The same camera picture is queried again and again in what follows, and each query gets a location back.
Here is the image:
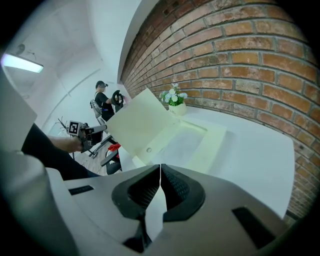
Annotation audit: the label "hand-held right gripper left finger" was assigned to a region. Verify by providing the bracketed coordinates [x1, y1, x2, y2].
[63, 164, 161, 253]

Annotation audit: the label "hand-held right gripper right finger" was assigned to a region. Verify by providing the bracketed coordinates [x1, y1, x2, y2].
[154, 163, 292, 256]

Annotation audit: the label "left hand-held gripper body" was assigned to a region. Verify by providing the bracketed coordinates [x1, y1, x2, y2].
[66, 120, 104, 154]

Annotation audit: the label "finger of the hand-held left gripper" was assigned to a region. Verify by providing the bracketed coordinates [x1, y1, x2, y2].
[92, 124, 109, 134]

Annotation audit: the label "pale yellow cloth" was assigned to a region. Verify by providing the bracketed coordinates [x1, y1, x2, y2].
[106, 87, 228, 175]

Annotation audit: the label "person's left forearm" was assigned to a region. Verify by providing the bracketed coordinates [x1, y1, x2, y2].
[48, 134, 83, 154]

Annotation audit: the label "person's black shirt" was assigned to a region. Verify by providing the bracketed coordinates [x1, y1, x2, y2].
[21, 123, 101, 181]

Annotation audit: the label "white table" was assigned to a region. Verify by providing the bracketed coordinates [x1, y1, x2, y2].
[117, 104, 296, 220]

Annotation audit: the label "potted white flowers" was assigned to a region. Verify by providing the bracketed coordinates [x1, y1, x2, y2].
[159, 83, 188, 117]

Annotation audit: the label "ceiling tube light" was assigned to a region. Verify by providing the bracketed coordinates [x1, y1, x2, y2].
[1, 53, 45, 74]

